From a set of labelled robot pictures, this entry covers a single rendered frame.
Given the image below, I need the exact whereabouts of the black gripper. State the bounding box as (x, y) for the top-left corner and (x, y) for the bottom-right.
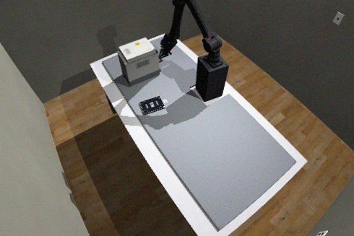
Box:
(159, 43), (173, 58)

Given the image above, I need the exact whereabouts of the off-white box-shaped machine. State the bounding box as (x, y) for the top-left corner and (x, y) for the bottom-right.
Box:
(117, 38), (163, 87)

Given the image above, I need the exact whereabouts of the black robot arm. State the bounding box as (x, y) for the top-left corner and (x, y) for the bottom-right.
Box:
(160, 0), (223, 68)

